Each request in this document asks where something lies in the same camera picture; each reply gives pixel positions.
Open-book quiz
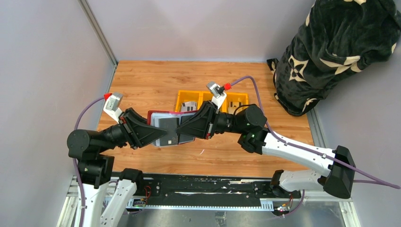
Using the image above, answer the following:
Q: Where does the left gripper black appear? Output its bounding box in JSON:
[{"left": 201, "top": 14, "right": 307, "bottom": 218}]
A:
[{"left": 98, "top": 106, "right": 169, "bottom": 152}]

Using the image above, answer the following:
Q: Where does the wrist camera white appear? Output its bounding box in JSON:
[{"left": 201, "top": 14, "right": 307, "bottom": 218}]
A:
[
  {"left": 206, "top": 81, "right": 227, "bottom": 113},
  {"left": 103, "top": 92, "right": 123, "bottom": 123}
]

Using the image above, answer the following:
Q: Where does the red card holder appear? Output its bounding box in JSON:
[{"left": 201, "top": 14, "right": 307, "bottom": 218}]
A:
[{"left": 147, "top": 110, "right": 196, "bottom": 148}]

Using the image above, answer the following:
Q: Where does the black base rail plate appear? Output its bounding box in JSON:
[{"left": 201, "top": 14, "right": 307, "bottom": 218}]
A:
[{"left": 128, "top": 173, "right": 301, "bottom": 210}]

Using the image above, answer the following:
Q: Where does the middle yellow bin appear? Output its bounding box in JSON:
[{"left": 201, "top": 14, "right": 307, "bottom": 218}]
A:
[{"left": 197, "top": 91, "right": 227, "bottom": 112}]

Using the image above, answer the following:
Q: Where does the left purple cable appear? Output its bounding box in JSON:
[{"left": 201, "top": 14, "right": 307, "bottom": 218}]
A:
[{"left": 72, "top": 92, "right": 113, "bottom": 227}]

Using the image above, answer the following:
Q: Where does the gold cards stack in bin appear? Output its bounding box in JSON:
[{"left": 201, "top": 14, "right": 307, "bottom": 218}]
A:
[{"left": 227, "top": 101, "right": 244, "bottom": 114}]

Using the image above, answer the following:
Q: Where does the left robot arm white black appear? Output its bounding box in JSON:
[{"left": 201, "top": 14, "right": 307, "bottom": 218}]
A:
[{"left": 67, "top": 108, "right": 167, "bottom": 227}]

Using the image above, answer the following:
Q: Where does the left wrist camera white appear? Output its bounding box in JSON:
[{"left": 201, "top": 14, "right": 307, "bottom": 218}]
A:
[{"left": 103, "top": 92, "right": 123, "bottom": 123}]

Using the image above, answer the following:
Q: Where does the black patterned blanket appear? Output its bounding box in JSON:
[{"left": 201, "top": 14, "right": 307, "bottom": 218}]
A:
[{"left": 267, "top": 0, "right": 401, "bottom": 116}]

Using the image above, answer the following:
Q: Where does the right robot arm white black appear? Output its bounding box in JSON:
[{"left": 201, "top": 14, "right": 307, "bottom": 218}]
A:
[{"left": 176, "top": 101, "right": 356, "bottom": 199}]

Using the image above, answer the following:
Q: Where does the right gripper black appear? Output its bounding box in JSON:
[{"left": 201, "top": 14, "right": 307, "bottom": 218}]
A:
[{"left": 175, "top": 101, "right": 245, "bottom": 140}]

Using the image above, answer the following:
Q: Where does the aluminium frame post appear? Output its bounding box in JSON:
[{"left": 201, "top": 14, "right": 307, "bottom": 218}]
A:
[{"left": 78, "top": 0, "right": 118, "bottom": 68}]

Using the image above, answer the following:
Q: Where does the white striped cards stack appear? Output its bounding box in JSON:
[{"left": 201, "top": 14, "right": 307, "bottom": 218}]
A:
[{"left": 180, "top": 101, "right": 198, "bottom": 112}]

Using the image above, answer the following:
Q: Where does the right yellow bin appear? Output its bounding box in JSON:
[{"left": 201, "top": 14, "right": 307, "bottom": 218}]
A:
[{"left": 221, "top": 92, "right": 249, "bottom": 114}]

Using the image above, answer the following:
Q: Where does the black VIP credit card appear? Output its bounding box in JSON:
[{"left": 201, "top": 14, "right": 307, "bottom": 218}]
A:
[{"left": 156, "top": 117, "right": 179, "bottom": 147}]

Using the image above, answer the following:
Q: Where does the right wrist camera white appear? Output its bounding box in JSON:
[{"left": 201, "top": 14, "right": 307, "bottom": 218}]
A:
[{"left": 206, "top": 81, "right": 227, "bottom": 113}]

